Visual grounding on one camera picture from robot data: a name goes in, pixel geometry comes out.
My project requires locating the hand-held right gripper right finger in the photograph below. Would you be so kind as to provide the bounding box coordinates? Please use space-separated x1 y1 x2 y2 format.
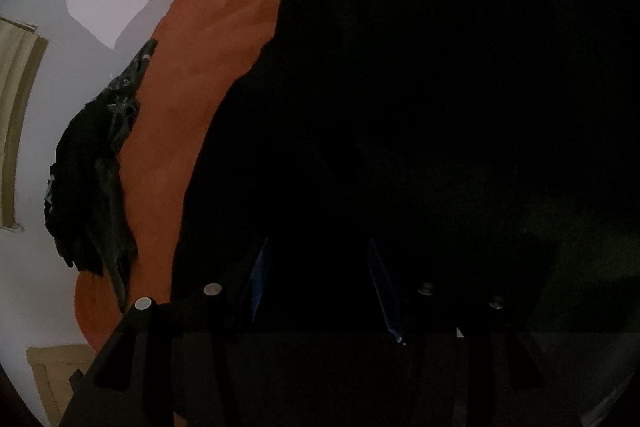
367 238 586 427

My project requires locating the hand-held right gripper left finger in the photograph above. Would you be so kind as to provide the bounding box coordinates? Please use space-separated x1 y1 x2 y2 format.
60 237 271 427

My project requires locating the black garment with white script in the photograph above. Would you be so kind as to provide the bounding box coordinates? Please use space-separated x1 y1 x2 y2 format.
172 0 640 343

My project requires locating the dark grey clothes pile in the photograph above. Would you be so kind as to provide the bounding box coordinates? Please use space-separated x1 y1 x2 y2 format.
44 39 159 314

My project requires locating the orange blanket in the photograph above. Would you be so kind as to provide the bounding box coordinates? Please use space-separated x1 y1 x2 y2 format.
75 0 416 348

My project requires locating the light wooden frame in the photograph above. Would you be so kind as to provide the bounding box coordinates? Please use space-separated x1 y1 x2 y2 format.
26 343 99 425

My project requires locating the beige wooden door frame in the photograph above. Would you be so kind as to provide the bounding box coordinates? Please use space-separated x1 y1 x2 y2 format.
0 18 50 234

